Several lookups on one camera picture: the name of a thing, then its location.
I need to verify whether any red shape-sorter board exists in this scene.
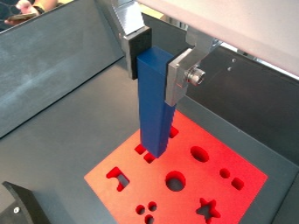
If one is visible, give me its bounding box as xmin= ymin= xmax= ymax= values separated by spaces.
xmin=85 ymin=113 xmax=266 ymax=224

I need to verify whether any dark smartphone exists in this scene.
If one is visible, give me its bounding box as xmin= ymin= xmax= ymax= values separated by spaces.
xmin=6 ymin=13 xmax=37 ymax=21

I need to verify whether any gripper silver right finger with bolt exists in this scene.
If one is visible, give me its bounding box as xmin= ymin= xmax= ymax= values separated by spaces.
xmin=164 ymin=27 xmax=221 ymax=107

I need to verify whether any person's hand in background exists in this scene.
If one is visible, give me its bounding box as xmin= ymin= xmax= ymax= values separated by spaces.
xmin=3 ymin=0 xmax=39 ymax=25

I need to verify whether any blue rectangular block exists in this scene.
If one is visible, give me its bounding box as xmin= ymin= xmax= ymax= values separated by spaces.
xmin=135 ymin=46 xmax=174 ymax=158

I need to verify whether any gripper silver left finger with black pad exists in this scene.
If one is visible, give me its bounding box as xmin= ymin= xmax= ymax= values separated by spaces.
xmin=110 ymin=0 xmax=152 ymax=80

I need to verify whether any black curved bracket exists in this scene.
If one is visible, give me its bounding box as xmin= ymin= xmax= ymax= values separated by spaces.
xmin=0 ymin=181 xmax=50 ymax=224

